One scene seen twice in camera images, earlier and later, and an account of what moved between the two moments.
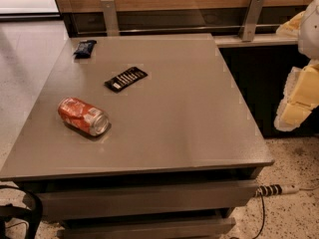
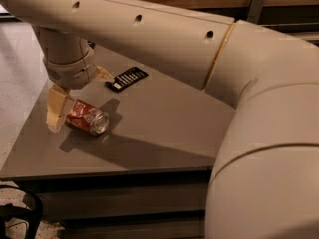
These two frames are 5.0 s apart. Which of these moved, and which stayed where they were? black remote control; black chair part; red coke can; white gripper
Moved: white gripper
Stayed: black chair part; black remote control; red coke can
